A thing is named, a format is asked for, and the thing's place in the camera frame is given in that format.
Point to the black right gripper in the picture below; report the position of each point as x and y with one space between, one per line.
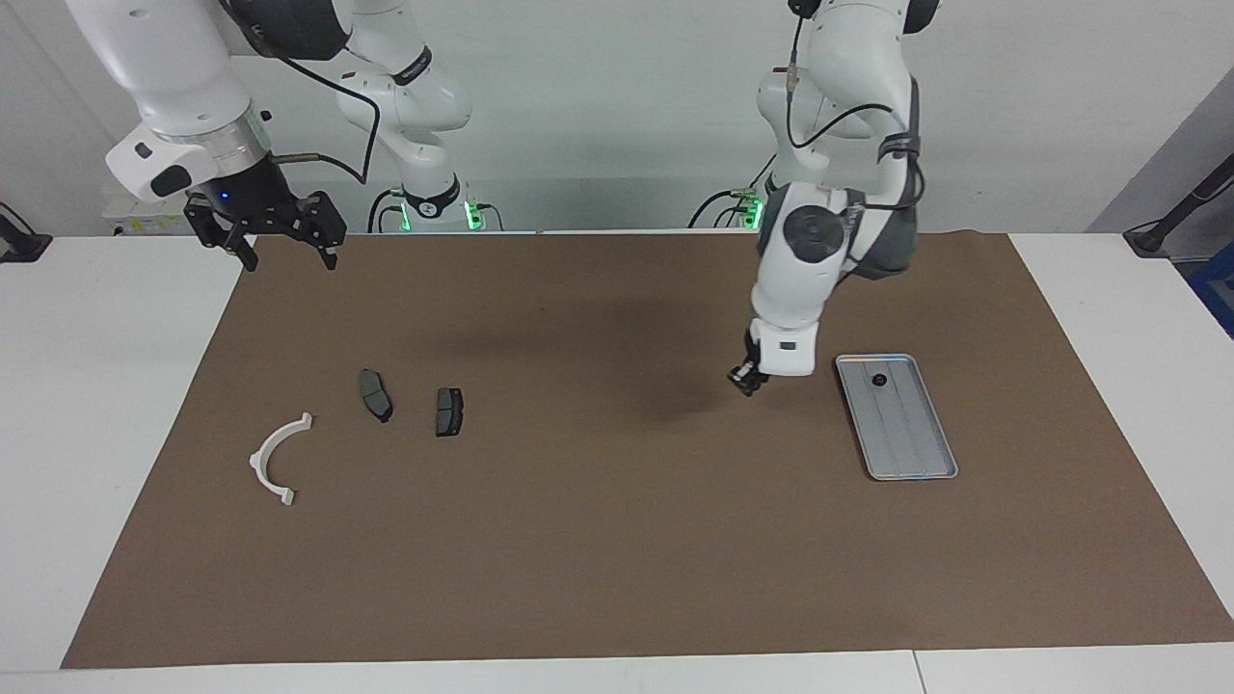
251 198

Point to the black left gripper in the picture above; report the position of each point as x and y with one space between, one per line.
752 352

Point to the large black bearing gear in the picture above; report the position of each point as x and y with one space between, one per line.
750 382

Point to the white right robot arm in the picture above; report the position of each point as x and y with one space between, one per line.
164 58

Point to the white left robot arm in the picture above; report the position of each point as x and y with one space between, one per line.
805 280

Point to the silver metal tray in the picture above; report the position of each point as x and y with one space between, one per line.
911 434

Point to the white power strip box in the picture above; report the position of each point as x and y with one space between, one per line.
145 224

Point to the dark grey curved brake pad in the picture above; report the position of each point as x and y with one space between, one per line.
374 393

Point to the brown table mat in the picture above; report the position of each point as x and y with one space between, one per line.
617 540

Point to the dark grey rectangular brake pad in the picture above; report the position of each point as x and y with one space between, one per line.
449 413

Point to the black desk clamp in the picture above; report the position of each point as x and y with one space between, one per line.
19 249

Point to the blue crate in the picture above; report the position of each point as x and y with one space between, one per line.
1220 289

